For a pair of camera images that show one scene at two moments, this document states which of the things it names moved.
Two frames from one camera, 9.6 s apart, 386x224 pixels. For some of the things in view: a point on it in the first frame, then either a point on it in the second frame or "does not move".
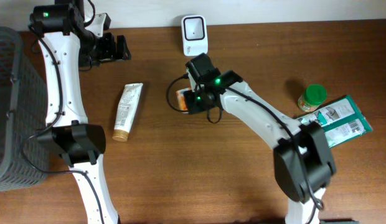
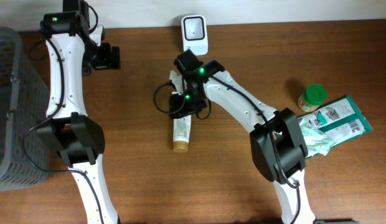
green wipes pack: [342, 121] does not move
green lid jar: [313, 96] does not move
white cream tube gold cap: [127, 108] → [181, 134]
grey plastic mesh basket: [21, 130] does not move
